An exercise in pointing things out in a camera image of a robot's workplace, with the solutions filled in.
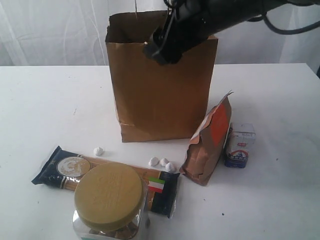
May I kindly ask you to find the white curtain backdrop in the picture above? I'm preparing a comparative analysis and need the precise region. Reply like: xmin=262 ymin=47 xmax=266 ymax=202
xmin=0 ymin=0 xmax=320 ymax=71

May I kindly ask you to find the brown orange coffee pouch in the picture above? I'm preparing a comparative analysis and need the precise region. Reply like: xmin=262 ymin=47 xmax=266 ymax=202
xmin=179 ymin=91 xmax=232 ymax=186

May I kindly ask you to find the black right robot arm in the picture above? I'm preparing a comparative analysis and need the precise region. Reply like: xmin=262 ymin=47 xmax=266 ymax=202
xmin=143 ymin=0 xmax=284 ymax=65

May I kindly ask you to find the brown paper bag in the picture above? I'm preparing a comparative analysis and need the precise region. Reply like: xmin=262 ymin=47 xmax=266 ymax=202
xmin=105 ymin=10 xmax=218 ymax=143

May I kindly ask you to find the spaghetti packet navy blue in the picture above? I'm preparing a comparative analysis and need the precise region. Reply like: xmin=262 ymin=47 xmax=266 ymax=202
xmin=31 ymin=146 xmax=180 ymax=218

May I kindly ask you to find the clear jar gold lid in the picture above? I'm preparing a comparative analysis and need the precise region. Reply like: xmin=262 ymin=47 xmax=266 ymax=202
xmin=72 ymin=162 xmax=150 ymax=240

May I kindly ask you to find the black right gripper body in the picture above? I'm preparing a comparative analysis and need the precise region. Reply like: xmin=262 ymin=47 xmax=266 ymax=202
xmin=143 ymin=0 xmax=214 ymax=65

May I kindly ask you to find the white blue milk carton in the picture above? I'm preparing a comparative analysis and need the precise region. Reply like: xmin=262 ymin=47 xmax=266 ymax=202
xmin=224 ymin=122 xmax=256 ymax=169

